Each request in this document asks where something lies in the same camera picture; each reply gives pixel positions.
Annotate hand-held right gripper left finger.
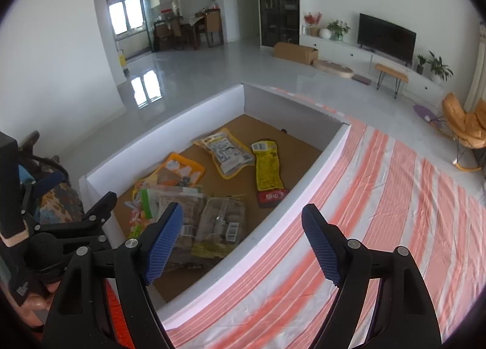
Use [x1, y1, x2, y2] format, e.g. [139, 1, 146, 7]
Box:
[41, 202, 184, 349]

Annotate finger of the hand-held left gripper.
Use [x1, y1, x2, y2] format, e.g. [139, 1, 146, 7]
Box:
[23, 191, 118, 234]
[57, 232, 111, 259]

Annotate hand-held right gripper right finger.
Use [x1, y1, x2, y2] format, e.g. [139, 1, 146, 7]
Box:
[301, 203, 443, 349]

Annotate brown packet with green edge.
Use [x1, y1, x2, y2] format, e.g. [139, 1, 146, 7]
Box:
[139, 186, 206, 222]

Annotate clear packet of brown balls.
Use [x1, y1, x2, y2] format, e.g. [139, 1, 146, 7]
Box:
[191, 195, 246, 259]

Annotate orange snack packet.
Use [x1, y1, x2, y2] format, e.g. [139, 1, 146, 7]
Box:
[151, 151, 206, 188]

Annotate yellow and red snack packet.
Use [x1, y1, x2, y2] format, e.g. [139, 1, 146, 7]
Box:
[251, 139, 292, 208]

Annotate yellow snack packet white print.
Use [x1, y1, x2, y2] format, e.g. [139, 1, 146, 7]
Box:
[193, 128, 255, 180]

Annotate white cardboard box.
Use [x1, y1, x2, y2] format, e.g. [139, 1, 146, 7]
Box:
[78, 83, 352, 331]

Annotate person's left hand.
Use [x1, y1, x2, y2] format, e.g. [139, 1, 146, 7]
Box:
[17, 281, 62, 331]

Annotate printed fabric chair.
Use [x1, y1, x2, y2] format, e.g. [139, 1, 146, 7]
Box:
[17, 130, 85, 224]

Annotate orange striped tablecloth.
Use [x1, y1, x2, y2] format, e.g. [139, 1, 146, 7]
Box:
[166, 85, 486, 349]

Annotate purple floor toy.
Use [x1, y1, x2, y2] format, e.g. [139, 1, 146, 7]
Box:
[412, 104, 443, 124]

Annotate orange lounge chair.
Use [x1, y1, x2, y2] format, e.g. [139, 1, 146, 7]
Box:
[441, 93, 486, 173]

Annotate wooden bench with metal legs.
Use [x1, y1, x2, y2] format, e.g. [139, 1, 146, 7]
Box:
[375, 63, 410, 100]

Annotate balcony sliding glass door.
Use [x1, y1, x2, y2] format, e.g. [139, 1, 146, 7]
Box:
[106, 0, 179, 66]

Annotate brown cardboard box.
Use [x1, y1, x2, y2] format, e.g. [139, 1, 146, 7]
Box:
[273, 41, 320, 66]

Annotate white television cabinet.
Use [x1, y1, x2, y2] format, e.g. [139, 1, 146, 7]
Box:
[299, 35, 457, 102]

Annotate dining table with chairs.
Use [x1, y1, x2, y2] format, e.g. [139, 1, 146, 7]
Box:
[153, 7, 225, 52]

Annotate large leafy potted plant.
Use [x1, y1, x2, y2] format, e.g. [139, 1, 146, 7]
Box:
[427, 51, 455, 83]

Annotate green potted plant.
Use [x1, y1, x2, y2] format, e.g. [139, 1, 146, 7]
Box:
[327, 19, 351, 42]

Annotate black television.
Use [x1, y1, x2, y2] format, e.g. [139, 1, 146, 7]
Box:
[358, 13, 417, 66]

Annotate red flower plant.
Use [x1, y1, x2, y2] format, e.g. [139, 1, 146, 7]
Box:
[303, 12, 323, 37]

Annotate dark glass display cabinet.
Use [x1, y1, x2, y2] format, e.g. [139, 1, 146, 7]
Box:
[256, 0, 301, 48]

